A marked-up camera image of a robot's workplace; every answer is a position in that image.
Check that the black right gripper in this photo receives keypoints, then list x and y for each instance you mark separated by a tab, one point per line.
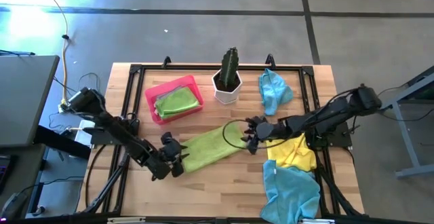
271	131

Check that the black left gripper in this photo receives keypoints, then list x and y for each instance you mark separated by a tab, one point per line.
173	154

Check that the green microfiber towel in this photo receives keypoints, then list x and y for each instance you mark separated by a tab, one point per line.
210	147
176	102

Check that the yellow microfiber towel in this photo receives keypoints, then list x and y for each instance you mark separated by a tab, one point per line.
291	152

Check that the blue microfiber towel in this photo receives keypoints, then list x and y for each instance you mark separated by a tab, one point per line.
273	91
291	193

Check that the pink plastic bin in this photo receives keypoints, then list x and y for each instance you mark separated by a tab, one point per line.
183	82

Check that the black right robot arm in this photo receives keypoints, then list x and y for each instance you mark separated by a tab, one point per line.
335	110

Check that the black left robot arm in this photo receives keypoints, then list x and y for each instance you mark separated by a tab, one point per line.
118	132

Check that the green cactus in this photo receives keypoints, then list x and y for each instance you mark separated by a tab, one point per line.
229	66

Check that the white power box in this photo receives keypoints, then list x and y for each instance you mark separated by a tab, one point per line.
81	135

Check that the black desk beam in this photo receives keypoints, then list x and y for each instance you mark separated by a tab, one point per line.
61	142

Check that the yellow power plug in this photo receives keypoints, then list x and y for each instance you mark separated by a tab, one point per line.
64	106

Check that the dark grey desk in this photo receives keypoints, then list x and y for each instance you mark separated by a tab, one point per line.
23	169

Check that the grey desk top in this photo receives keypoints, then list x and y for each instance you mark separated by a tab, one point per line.
23	98

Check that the grey metal table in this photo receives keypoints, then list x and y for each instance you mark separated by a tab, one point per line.
417	170

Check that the black computer mouse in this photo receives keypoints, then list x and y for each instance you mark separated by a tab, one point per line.
13	205

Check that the black keyboard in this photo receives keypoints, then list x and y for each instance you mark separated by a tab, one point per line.
4	173

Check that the silver frame bracket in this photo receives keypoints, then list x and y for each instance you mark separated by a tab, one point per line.
327	221
125	220

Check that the black metal table frame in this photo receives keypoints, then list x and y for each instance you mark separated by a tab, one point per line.
190	68

